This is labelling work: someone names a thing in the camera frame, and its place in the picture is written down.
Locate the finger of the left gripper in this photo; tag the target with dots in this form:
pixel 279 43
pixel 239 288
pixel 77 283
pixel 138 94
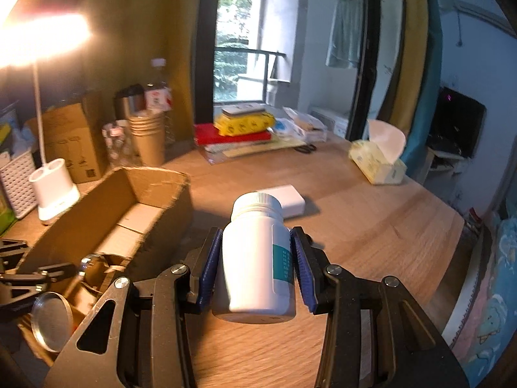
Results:
pixel 11 252
pixel 19 291

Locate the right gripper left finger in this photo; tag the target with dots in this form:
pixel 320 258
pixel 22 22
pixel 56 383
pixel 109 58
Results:
pixel 136 334

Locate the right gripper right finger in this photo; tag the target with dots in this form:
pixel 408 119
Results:
pixel 406 348

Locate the orange tin can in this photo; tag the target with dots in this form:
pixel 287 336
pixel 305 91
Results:
pixel 53 321

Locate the cardboard box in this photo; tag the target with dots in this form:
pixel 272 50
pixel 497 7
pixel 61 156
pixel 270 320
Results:
pixel 138 214

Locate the white pill bottle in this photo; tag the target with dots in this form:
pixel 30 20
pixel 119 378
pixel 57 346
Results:
pixel 254 281

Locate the white power adapter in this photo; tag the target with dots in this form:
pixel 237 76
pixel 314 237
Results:
pixel 291 201

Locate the white perforated plastic basket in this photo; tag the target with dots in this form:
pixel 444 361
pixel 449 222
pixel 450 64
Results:
pixel 15 180

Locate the grey headboard bed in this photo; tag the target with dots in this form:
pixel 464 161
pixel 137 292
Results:
pixel 484 320

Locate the brown lamp packaging box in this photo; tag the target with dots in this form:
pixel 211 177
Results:
pixel 74 133

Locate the floral glass jar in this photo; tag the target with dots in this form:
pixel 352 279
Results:
pixel 118 140

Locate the tissue pack with tissue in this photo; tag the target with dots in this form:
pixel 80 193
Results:
pixel 378 157

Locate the stack of paper cups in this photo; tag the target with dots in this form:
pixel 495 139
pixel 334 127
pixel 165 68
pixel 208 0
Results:
pixel 148 131

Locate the stainless steel thermos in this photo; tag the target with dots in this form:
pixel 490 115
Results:
pixel 128 101

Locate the black scissors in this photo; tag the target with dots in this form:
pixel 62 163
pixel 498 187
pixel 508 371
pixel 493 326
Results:
pixel 306 149

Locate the clear plastic water bottle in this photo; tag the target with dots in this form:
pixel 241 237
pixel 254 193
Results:
pixel 158 96

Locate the black television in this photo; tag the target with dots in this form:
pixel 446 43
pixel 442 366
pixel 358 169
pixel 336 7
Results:
pixel 456 124

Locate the white small boxes pile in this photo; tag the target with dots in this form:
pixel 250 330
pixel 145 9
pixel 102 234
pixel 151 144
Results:
pixel 294 124

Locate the yellow wet wipes pack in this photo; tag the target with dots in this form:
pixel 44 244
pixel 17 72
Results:
pixel 232 126

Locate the grey case on wipes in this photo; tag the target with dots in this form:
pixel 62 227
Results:
pixel 244 108

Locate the yellow curtain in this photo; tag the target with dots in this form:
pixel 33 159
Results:
pixel 411 66

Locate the hanging grey clothes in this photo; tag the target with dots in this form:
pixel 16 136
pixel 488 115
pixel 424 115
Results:
pixel 345 35

